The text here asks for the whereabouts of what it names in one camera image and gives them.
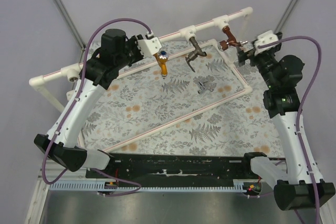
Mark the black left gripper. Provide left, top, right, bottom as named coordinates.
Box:
left=117, top=35, right=149, bottom=70

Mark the brown faucet chrome knob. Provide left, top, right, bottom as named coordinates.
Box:
left=219, top=26, right=248, bottom=52

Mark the white PVC pipe frame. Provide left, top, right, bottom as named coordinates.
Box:
left=29, top=7, right=253, bottom=152

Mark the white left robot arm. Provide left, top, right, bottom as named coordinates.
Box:
left=34, top=29, right=144, bottom=178

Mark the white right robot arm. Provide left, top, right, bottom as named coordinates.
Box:
left=237, top=30, right=335, bottom=210

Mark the orange faucet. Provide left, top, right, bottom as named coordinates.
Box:
left=154, top=50, right=169, bottom=79

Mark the dark grey lever faucet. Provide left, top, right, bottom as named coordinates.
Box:
left=185, top=37, right=207, bottom=72

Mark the small chrome faucet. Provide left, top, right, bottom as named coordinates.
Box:
left=197, top=81, right=214, bottom=94

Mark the floral patterned mat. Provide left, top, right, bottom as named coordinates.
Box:
left=80, top=40, right=283, bottom=157

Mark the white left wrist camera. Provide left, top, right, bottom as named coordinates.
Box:
left=136, top=32, right=162, bottom=58

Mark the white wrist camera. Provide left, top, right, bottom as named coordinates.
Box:
left=253, top=30, right=279, bottom=56
left=136, top=32, right=162, bottom=58

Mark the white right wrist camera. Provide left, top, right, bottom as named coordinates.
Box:
left=253, top=30, right=279, bottom=56

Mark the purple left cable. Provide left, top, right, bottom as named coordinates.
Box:
left=42, top=18, right=153, bottom=185

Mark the purple cable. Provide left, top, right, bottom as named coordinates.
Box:
left=42, top=18, right=153, bottom=185
left=259, top=36, right=325, bottom=224

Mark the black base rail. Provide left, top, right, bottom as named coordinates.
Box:
left=85, top=152, right=274, bottom=188

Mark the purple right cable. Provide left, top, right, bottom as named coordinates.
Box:
left=259, top=36, right=325, bottom=224

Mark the light blue cable duct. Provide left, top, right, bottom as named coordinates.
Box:
left=49, top=180, right=248, bottom=193

